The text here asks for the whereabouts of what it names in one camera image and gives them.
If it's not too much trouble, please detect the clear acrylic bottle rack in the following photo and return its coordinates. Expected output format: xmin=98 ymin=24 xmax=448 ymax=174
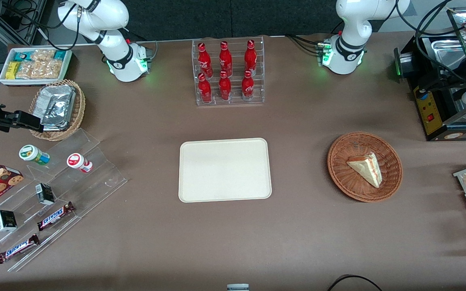
xmin=192 ymin=36 xmax=265 ymax=106

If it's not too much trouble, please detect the light tan wicker basket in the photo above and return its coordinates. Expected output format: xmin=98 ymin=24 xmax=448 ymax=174
xmin=29 ymin=79 xmax=86 ymax=141

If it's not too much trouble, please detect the yellow snack pack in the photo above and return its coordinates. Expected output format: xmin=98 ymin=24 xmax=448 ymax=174
xmin=5 ymin=61 xmax=20 ymax=80

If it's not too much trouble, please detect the red lid white cup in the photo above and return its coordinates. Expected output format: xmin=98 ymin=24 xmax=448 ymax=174
xmin=66 ymin=153 xmax=93 ymax=174

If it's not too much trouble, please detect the black floor cable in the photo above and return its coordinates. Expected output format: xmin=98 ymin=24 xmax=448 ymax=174
xmin=326 ymin=274 xmax=384 ymax=291

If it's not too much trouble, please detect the black food warmer cabinet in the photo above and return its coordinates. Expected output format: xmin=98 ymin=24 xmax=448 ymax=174
xmin=393 ymin=6 xmax=466 ymax=142

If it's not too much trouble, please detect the clear bag of crackers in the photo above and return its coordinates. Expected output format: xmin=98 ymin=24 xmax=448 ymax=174
xmin=16 ymin=60 xmax=63 ymax=80

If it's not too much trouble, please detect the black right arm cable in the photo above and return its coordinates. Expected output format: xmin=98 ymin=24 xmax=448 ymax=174
xmin=0 ymin=0 xmax=96 ymax=51

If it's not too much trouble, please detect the small clear cracker bag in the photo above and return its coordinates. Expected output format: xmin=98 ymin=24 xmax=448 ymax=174
xmin=31 ymin=49 xmax=56 ymax=62

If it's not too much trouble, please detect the clear acrylic stepped stand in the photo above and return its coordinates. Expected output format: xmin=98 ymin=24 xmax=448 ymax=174
xmin=0 ymin=128 xmax=129 ymax=272

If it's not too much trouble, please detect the black base cable bundle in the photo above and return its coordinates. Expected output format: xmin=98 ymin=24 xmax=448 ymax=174
xmin=285 ymin=33 xmax=327 ymax=55

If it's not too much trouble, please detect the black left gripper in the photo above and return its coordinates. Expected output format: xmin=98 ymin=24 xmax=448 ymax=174
xmin=418 ymin=69 xmax=466 ymax=95

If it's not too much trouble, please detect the brown round wicker basket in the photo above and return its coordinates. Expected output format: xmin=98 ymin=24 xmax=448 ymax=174
xmin=327 ymin=132 xmax=403 ymax=203

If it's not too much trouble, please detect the triangular sandwich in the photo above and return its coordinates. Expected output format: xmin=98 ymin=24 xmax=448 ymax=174
xmin=346 ymin=152 xmax=381 ymax=189

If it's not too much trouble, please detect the white rectangular snack bin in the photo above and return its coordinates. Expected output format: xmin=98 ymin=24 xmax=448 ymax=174
xmin=0 ymin=47 xmax=73 ymax=86

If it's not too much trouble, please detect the small black drink carton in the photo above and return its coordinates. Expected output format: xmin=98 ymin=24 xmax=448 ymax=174
xmin=0 ymin=209 xmax=18 ymax=232
xmin=35 ymin=183 xmax=56 ymax=206

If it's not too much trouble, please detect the brown Snickers bar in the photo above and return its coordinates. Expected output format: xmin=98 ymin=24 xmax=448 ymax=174
xmin=36 ymin=201 xmax=76 ymax=232
xmin=0 ymin=233 xmax=40 ymax=264

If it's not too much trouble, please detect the cream rectangular serving tray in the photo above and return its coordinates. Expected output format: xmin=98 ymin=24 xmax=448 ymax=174
xmin=178 ymin=138 xmax=272 ymax=203

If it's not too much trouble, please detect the red cola bottle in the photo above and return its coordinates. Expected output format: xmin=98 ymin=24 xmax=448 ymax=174
xmin=198 ymin=73 xmax=212 ymax=104
xmin=219 ymin=41 xmax=233 ymax=77
xmin=244 ymin=39 xmax=258 ymax=76
xmin=218 ymin=71 xmax=232 ymax=101
xmin=241 ymin=70 xmax=255 ymax=101
xmin=197 ymin=42 xmax=212 ymax=78

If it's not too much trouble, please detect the green lid white cup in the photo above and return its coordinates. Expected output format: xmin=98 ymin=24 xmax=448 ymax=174
xmin=19 ymin=144 xmax=51 ymax=166

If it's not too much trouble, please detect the dark equipment frame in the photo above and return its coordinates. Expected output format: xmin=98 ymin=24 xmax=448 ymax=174
xmin=0 ymin=0 xmax=55 ymax=46

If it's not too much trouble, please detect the silver foil pack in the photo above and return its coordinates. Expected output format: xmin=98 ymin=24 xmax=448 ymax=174
xmin=38 ymin=84 xmax=76 ymax=118
xmin=40 ymin=99 xmax=75 ymax=131

